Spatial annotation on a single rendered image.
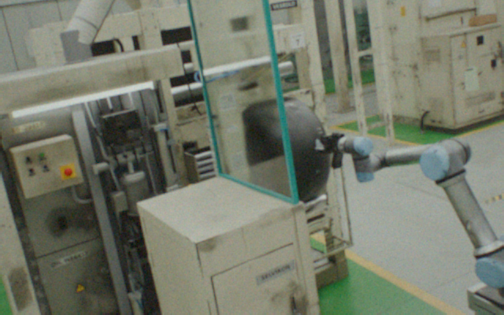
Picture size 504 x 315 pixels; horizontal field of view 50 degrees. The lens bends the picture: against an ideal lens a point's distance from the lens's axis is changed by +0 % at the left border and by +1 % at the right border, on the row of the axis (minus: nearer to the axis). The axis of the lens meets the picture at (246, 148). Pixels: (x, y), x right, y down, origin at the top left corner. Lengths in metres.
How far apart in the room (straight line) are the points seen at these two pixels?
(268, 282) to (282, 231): 0.17
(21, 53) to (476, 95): 8.08
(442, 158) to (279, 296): 0.75
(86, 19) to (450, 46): 5.21
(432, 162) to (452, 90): 5.09
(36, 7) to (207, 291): 10.04
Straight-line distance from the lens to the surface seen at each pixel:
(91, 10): 2.62
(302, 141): 2.58
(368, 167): 2.35
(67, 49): 2.61
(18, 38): 11.38
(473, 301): 2.46
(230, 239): 1.69
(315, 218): 2.86
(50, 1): 11.46
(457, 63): 7.16
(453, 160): 2.08
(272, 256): 1.78
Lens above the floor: 1.90
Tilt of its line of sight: 14 degrees down
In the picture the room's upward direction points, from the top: 10 degrees counter-clockwise
